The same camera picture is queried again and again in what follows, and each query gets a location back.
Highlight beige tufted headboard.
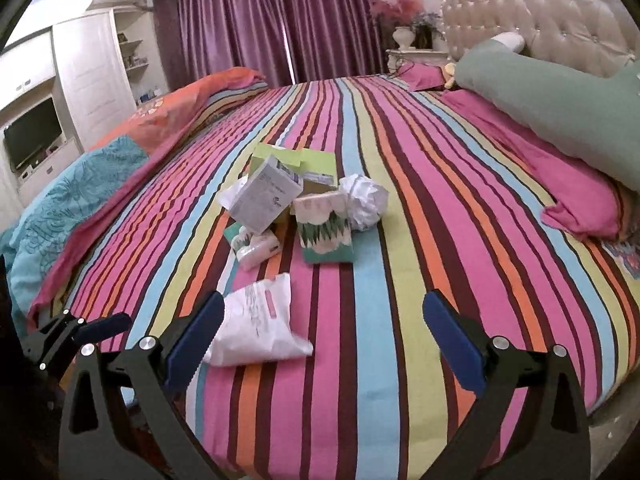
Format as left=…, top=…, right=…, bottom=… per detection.
left=439, top=0, right=637, bottom=81

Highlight orange and blue quilt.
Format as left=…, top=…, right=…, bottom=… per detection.
left=0, top=66, right=269, bottom=333

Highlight pink flowers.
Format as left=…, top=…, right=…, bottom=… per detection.
left=368, top=0, right=427, bottom=29

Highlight long green pillow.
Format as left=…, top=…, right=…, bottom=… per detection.
left=452, top=35, right=640, bottom=194

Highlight white paper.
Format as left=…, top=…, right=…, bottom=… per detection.
left=338, top=173, right=390, bottom=233

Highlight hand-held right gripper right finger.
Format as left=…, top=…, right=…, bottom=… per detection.
left=421, top=290, right=594, bottom=480

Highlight white vase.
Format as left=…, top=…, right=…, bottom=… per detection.
left=392, top=25, right=419, bottom=51

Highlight black television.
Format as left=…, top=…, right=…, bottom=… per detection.
left=3, top=97, right=66, bottom=172

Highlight white television cabinet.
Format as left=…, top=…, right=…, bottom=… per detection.
left=0, top=29, right=87, bottom=233

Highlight purple curtain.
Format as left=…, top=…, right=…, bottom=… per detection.
left=151, top=0, right=296, bottom=95
left=262, top=0, right=407, bottom=87

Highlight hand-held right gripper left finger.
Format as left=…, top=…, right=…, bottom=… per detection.
left=57, top=290, right=226, bottom=480

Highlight green and pink tissue packet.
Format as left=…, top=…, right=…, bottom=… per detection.
left=292, top=192, right=355, bottom=265

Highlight white cardboard box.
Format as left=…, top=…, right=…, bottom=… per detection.
left=227, top=154, right=304, bottom=235

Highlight striped bed sheet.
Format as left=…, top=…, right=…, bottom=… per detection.
left=27, top=74, right=640, bottom=480

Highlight large pink pillow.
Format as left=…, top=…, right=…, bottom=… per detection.
left=440, top=87, right=627, bottom=242

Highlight white cushion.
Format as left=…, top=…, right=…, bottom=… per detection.
left=491, top=31, right=527, bottom=54

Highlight white nightstand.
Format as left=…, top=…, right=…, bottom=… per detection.
left=385, top=48, right=451, bottom=74

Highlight white plastic bag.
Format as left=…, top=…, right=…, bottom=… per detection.
left=201, top=272, right=315, bottom=367

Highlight white wardrobe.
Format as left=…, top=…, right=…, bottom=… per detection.
left=51, top=9, right=169, bottom=155

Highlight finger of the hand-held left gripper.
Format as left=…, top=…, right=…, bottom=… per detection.
left=20, top=308, right=77, bottom=370
left=74, top=312, right=133, bottom=350

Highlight small white tissue packet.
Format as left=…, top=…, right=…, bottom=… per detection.
left=223, top=223, right=281, bottom=272

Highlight green cardboard box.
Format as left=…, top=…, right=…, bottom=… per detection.
left=249, top=142, right=336, bottom=197

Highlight small pink pillow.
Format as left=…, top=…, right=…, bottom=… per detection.
left=399, top=62, right=449, bottom=92

